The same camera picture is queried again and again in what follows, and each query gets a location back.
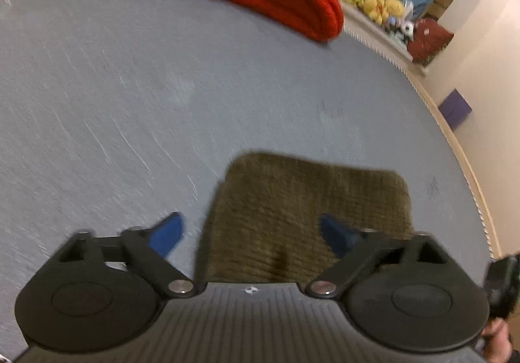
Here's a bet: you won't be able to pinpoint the white window ledge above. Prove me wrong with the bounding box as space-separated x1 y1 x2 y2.
342 5 429 77

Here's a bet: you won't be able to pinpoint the wooden cabinet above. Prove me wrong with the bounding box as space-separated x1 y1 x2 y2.
422 0 464 21

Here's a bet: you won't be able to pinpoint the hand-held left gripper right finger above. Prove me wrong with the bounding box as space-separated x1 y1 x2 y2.
305 214 448 300

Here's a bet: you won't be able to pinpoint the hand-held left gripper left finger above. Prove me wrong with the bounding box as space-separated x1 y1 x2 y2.
60 211 196 300

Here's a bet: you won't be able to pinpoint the purple box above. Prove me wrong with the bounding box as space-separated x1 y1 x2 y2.
438 89 474 130

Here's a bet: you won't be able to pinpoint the person's right hand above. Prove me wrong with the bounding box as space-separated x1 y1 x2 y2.
482 317 513 363

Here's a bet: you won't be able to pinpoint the olive corduroy pants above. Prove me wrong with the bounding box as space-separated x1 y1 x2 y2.
194 151 414 285

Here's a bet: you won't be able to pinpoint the grey-blue bed mat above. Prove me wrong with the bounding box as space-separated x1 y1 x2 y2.
0 0 494 361

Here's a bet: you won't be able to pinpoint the pile of plush toys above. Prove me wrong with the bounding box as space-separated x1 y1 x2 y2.
340 0 416 41

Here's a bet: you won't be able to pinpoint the maroon cushion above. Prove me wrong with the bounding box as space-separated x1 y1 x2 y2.
406 17 455 65

